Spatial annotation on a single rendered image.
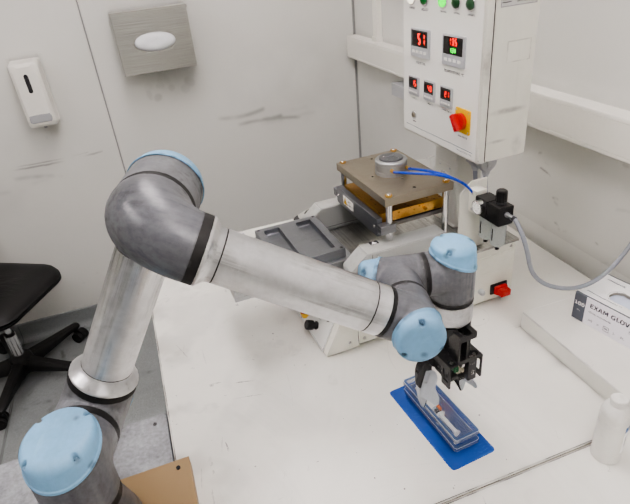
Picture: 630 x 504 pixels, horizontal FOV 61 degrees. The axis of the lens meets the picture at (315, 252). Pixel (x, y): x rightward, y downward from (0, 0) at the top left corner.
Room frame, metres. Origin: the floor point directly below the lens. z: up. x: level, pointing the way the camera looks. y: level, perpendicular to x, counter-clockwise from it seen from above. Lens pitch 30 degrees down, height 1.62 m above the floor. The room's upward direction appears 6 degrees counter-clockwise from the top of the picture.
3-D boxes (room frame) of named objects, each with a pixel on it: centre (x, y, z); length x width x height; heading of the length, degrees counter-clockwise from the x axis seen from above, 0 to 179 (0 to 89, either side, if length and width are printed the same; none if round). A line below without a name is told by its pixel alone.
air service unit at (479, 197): (1.07, -0.40, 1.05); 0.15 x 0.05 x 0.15; 19
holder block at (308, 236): (1.15, 0.04, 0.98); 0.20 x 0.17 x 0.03; 19
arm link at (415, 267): (0.72, -0.12, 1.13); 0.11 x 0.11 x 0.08; 3
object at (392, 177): (1.23, -0.24, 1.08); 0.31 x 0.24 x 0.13; 19
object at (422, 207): (1.23, -0.21, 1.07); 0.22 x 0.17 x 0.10; 19
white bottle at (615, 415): (0.65, -0.50, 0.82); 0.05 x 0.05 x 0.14
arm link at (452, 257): (0.75, -0.22, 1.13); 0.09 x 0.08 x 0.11; 92
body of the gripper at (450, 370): (0.74, -0.23, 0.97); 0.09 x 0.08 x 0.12; 21
